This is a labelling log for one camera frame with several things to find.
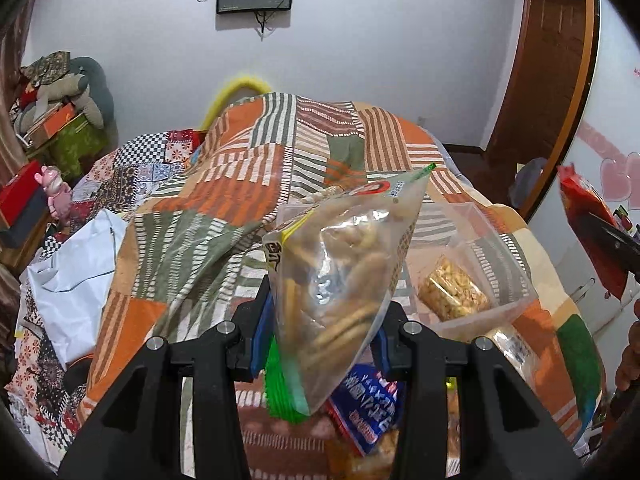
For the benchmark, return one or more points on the grey bed sheet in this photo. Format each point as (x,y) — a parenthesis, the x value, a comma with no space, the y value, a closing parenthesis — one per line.
(447,160)

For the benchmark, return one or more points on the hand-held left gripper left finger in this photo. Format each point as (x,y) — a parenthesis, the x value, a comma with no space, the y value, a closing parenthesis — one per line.
(261,340)

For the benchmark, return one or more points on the clear bag of round biscuits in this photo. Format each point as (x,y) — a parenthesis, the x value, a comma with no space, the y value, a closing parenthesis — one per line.
(335,280)

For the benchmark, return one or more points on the white plastic bag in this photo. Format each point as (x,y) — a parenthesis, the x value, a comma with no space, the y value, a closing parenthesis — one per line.
(70,280)

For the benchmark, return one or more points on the orange box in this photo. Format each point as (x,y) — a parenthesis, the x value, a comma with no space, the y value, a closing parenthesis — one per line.
(52,122)

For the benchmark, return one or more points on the pile of clothes and boxes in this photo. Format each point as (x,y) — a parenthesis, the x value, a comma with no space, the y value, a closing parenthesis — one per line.
(90,85)

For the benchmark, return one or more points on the pink plush toy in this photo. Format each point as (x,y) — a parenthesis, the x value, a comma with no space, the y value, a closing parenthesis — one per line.
(56,192)

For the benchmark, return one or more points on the white wardrobe door with hearts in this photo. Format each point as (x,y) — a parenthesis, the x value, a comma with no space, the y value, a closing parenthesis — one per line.
(615,100)

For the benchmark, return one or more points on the peanut candy packet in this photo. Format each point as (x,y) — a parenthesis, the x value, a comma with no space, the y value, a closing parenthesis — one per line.
(452,287)

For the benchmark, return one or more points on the person's right hand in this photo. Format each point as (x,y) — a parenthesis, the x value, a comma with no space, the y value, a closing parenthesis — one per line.
(629,355)

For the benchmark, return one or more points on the striped brown curtain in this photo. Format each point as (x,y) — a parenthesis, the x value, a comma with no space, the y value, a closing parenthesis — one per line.
(12,60)

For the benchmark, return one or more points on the clear packet with blue print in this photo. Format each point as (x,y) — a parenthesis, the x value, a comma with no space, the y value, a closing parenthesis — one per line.
(512,347)

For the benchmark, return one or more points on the blue snack packet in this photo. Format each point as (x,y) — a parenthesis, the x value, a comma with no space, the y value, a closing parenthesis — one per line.
(365,405)

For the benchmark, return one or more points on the clear plastic container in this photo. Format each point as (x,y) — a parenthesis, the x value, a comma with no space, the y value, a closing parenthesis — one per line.
(480,240)

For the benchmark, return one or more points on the striped patchwork blanket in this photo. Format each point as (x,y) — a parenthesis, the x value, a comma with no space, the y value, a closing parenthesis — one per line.
(225,200)

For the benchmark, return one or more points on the wooden door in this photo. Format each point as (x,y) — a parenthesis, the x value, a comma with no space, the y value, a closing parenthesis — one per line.
(545,70)

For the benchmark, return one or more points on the floral cloth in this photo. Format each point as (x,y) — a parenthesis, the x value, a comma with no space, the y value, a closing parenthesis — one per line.
(47,65)

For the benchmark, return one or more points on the green ribbed snack packet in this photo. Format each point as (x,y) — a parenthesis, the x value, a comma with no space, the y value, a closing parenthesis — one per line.
(280,390)

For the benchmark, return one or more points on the green box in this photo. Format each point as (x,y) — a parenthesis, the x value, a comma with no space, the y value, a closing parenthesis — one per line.
(75,145)

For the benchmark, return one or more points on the grey bag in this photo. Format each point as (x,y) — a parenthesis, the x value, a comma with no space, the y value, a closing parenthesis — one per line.
(527,182)

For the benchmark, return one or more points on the yellow foam tube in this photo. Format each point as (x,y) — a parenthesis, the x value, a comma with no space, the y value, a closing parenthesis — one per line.
(227,91)

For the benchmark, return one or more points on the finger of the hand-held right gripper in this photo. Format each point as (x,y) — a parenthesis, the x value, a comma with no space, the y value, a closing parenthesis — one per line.
(612,242)

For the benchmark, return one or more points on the white stickered appliance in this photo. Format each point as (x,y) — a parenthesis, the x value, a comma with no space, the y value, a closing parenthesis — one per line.
(560,260)

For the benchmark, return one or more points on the red box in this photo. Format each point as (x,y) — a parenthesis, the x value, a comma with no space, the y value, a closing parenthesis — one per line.
(20,192)

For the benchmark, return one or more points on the checkered patchwork quilt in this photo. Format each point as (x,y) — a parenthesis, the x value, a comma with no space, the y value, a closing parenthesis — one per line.
(145,160)

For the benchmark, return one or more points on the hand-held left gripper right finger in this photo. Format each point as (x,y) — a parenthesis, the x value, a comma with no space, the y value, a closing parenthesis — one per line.
(380,355)

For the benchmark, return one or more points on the red snack packet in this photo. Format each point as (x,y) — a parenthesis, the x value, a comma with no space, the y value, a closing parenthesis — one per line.
(580,197)

